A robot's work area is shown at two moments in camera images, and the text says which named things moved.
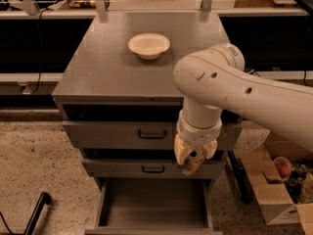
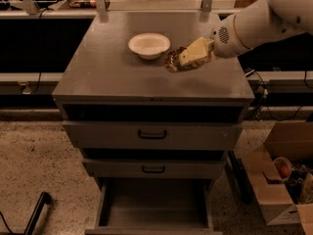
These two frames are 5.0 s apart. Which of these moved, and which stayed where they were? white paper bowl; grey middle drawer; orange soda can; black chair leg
Moved: orange soda can
Stayed: white paper bowl; grey middle drawer; black chair leg
